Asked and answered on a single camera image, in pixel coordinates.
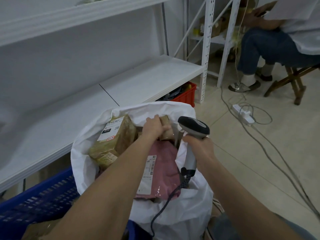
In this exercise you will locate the person's left hand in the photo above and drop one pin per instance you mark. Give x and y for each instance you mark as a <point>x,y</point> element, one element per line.
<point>153,128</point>

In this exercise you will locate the person's right hand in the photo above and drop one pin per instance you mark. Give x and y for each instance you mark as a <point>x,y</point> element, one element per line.
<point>205,152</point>

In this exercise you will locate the grey handheld barcode scanner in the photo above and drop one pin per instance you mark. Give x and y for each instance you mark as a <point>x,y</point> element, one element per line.
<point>192,126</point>

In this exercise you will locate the pink mailer bag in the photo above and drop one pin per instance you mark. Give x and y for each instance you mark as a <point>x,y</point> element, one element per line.
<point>165,172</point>

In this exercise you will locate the white woven sack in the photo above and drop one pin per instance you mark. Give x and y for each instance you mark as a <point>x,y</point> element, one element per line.
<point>175,217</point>

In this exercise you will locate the blue plastic crate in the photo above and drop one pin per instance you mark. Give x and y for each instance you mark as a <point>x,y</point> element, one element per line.
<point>37,197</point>

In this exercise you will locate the person's left forearm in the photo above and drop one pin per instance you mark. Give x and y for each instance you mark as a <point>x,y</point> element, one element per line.
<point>100,197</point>

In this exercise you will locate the person's right forearm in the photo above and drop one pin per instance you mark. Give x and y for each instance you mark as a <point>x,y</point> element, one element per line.
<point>245,209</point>

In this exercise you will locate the person's sandal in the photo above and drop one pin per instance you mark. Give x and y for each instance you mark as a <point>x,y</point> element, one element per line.
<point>217,204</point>

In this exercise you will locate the red plastic crate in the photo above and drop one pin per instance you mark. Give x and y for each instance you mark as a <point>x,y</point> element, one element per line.
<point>186,97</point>

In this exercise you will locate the yellow packet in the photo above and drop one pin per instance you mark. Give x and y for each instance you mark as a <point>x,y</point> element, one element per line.
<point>187,86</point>

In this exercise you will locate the white power strip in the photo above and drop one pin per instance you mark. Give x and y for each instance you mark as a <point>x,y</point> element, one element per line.
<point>237,108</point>

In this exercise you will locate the white power adapter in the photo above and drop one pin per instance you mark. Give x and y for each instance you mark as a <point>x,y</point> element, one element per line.
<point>246,114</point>

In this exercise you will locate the white metal shelf rack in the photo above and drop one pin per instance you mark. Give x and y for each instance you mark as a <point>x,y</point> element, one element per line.
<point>62,117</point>
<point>226,47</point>

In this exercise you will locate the yellow item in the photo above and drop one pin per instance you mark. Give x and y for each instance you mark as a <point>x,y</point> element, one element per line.
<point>196,30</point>

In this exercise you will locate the wooden chair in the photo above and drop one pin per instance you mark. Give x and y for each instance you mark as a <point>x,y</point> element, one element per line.
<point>295,79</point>

